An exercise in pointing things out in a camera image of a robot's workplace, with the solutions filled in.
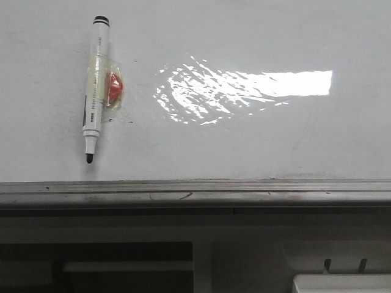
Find red magnet taped to marker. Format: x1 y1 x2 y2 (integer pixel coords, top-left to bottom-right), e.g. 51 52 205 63
104 73 124 107

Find white black-tipped whiteboard marker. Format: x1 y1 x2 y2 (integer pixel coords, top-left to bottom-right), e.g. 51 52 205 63
82 15 109 164

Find white whiteboard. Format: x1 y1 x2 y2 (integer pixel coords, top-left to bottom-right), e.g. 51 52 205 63
1 1 390 182

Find grey aluminium marker tray ledge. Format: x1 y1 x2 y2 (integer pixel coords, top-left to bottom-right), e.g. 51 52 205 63
1 179 390 211

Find left metal hook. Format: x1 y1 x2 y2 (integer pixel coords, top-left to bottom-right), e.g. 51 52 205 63
323 258 332 274

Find metal hook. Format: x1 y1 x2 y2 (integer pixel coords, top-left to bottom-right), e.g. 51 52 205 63
357 258 367 274
323 258 332 274

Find white plastic bin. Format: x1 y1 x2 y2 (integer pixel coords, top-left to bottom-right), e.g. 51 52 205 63
291 274 390 292

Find right metal hook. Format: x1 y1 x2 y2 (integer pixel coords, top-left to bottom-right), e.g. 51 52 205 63
357 258 367 274

